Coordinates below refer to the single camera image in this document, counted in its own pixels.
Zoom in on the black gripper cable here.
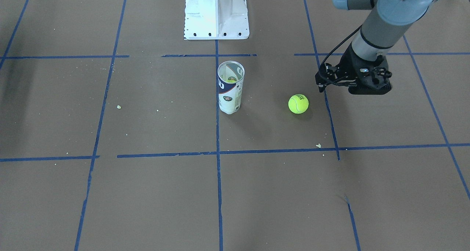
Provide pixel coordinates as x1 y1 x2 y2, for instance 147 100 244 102
319 25 363 86

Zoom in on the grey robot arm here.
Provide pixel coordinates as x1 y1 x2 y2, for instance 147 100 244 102
332 0 438 95

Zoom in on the clear tennis ball can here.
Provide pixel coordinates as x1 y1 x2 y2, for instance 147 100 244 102
217 61 245 114

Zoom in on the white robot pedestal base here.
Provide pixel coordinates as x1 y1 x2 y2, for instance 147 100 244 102
184 0 250 40

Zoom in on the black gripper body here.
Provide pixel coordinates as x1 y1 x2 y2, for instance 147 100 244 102
338 45 392 95

